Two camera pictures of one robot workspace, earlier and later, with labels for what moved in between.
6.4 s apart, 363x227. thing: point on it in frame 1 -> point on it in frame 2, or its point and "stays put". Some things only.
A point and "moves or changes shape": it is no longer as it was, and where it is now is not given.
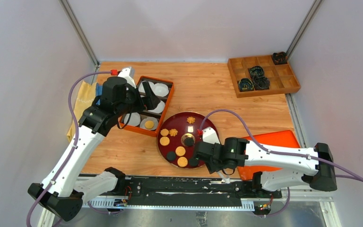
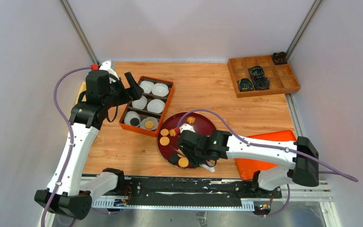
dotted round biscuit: (149, 124) stays put
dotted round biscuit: (182, 161) stays put
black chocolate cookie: (189, 141) moves or changes shape
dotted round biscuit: (164, 141) stays put
